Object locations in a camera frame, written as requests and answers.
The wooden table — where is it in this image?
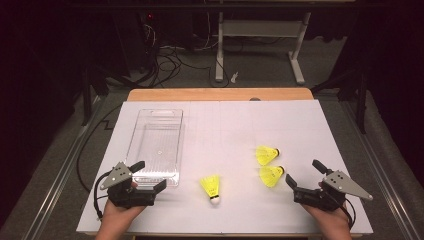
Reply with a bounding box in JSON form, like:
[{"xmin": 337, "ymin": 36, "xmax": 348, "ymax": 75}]
[{"xmin": 83, "ymin": 87, "xmax": 364, "ymax": 239}]

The white metal desk frame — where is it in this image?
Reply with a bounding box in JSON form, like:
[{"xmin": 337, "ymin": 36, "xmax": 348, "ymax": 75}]
[{"xmin": 214, "ymin": 11, "xmax": 313, "ymax": 86}]

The clear plastic box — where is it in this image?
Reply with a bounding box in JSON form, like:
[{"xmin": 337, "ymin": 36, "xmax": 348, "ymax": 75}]
[{"xmin": 125, "ymin": 108, "xmax": 185, "ymax": 188}]

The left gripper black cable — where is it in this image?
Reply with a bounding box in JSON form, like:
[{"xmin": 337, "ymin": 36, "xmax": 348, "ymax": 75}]
[{"xmin": 92, "ymin": 170, "xmax": 113, "ymax": 222}]

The white board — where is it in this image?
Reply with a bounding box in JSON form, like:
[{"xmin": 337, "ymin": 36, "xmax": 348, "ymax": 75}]
[{"xmin": 75, "ymin": 99, "xmax": 374, "ymax": 236}]

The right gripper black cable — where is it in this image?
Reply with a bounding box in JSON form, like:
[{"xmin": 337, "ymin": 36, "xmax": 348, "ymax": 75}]
[{"xmin": 339, "ymin": 198, "xmax": 357, "ymax": 230}]

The person's right hand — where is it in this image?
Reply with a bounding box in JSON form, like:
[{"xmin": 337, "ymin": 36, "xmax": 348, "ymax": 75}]
[{"xmin": 300, "ymin": 181, "xmax": 353, "ymax": 233}]

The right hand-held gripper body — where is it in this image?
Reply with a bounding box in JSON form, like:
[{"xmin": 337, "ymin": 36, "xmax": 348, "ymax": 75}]
[{"xmin": 293, "ymin": 170, "xmax": 374, "ymax": 212}]

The black stand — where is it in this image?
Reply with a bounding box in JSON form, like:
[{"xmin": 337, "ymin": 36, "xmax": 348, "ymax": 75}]
[
  {"xmin": 80, "ymin": 64, "xmax": 134, "ymax": 127},
  {"xmin": 311, "ymin": 66, "xmax": 370, "ymax": 135}
]

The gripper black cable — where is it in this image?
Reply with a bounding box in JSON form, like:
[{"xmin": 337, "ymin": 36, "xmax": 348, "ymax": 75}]
[
  {"xmin": 92, "ymin": 170, "xmax": 113, "ymax": 222},
  {"xmin": 339, "ymin": 198, "xmax": 357, "ymax": 230}
]

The bundle of floor cables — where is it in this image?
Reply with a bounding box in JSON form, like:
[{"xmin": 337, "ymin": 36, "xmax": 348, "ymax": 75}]
[{"xmin": 133, "ymin": 23, "xmax": 214, "ymax": 88}]

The person's left hand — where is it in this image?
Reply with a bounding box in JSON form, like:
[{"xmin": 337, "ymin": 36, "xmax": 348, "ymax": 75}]
[{"xmin": 99, "ymin": 181, "xmax": 148, "ymax": 232}]

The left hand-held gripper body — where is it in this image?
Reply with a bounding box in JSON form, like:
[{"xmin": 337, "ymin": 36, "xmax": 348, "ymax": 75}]
[{"xmin": 99, "ymin": 161, "xmax": 158, "ymax": 210}]

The yellow shuttlecock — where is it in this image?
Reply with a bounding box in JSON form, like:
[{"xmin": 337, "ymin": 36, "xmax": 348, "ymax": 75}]
[
  {"xmin": 199, "ymin": 174, "xmax": 222, "ymax": 205},
  {"xmin": 255, "ymin": 145, "xmax": 281, "ymax": 167},
  {"xmin": 259, "ymin": 165, "xmax": 286, "ymax": 189}
]

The black floor cable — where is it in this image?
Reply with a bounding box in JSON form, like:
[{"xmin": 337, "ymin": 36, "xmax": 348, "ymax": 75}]
[{"xmin": 75, "ymin": 103, "xmax": 124, "ymax": 194}]

